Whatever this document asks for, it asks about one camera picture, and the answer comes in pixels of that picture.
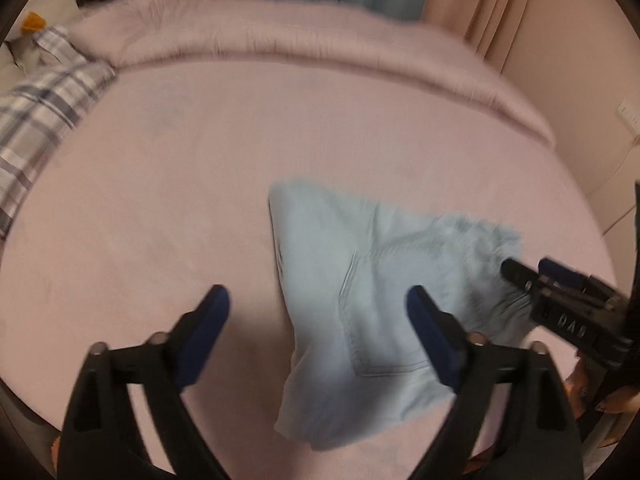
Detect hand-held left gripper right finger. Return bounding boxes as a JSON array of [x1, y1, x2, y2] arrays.
[[406, 285, 587, 480]]

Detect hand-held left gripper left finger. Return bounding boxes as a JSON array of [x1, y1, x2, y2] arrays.
[[57, 284, 232, 480]]

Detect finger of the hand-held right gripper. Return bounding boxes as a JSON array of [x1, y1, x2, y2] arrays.
[[538, 257, 592, 293], [501, 258, 542, 297]]

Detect light blue denim pants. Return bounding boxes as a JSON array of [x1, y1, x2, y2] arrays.
[[269, 177, 540, 453]]

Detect bed with pink sheet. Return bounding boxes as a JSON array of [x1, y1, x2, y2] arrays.
[[0, 54, 621, 467]]

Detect plaid grey white pillow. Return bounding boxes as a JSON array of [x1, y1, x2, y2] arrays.
[[0, 24, 119, 238]]

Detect pink folded blanket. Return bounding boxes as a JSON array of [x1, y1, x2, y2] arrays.
[[75, 0, 557, 150]]

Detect white plush toy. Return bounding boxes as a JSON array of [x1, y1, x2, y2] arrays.
[[4, 0, 83, 68]]

